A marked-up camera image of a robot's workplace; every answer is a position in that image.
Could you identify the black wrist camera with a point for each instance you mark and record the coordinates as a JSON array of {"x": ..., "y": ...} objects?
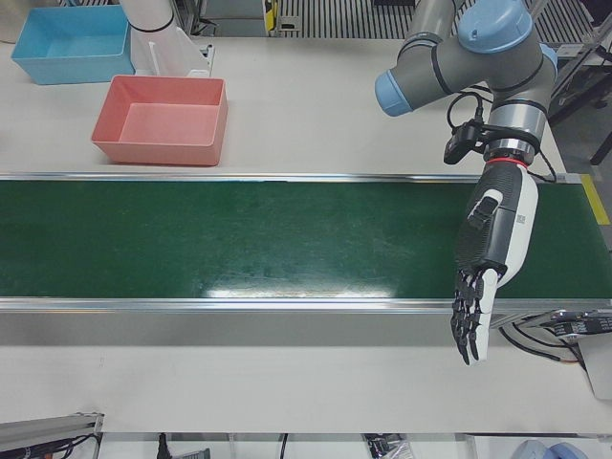
[{"x": 459, "y": 141}]

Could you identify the aluminium profile bar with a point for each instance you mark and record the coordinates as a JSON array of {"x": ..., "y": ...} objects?
[{"x": 48, "y": 428}]

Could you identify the green belt conveyor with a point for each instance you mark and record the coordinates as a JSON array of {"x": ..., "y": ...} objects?
[{"x": 239, "y": 239}]

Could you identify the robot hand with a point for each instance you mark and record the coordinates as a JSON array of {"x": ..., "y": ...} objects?
[{"x": 497, "y": 225}]

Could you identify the aluminium frame post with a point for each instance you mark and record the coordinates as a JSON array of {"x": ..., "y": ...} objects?
[{"x": 574, "y": 79}]

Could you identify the pink plastic box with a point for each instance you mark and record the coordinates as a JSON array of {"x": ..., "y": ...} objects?
[{"x": 167, "y": 124}]

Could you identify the white cylindrical pillar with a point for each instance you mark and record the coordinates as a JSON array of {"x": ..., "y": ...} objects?
[{"x": 153, "y": 28}]

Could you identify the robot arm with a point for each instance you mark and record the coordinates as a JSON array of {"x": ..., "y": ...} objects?
[{"x": 478, "y": 62}]

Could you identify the blue plastic box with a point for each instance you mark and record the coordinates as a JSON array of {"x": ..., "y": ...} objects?
[{"x": 72, "y": 48}]

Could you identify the finned grey metal box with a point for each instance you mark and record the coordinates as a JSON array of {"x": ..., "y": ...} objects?
[{"x": 193, "y": 454}]

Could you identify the small black plastic bag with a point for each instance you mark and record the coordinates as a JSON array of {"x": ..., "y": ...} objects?
[{"x": 389, "y": 449}]

